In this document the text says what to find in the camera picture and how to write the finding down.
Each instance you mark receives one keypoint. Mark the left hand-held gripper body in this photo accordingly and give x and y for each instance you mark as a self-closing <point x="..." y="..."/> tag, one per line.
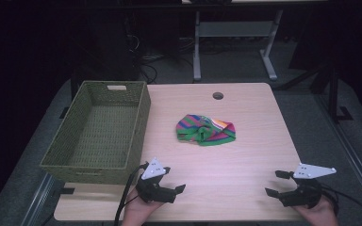
<point x="153" y="188"/>

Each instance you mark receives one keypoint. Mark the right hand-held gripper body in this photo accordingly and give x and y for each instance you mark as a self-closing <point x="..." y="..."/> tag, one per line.
<point x="304" y="191"/>

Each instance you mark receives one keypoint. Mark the striped knitted pet sweater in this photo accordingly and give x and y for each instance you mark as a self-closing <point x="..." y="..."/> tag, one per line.
<point x="205" y="133"/>

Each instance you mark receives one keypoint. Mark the green woven basket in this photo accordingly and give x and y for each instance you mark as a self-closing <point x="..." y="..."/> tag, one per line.
<point x="103" y="135"/>

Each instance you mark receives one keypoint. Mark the person's right hand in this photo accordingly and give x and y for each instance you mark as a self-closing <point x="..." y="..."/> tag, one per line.
<point x="319" y="215"/>

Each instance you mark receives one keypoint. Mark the person's left hand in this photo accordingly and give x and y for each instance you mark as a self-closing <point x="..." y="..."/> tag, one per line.
<point x="138" y="212"/>

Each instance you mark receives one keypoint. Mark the black metal stand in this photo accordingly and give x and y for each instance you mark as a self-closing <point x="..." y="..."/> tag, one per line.
<point x="333" y="91"/>

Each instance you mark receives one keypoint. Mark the grey metal desk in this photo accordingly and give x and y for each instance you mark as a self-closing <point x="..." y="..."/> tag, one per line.
<point x="235" y="29"/>

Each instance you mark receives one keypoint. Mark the grey metal floor rail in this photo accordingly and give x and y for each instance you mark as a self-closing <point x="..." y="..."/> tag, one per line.
<point x="352" y="153"/>
<point x="36" y="201"/>

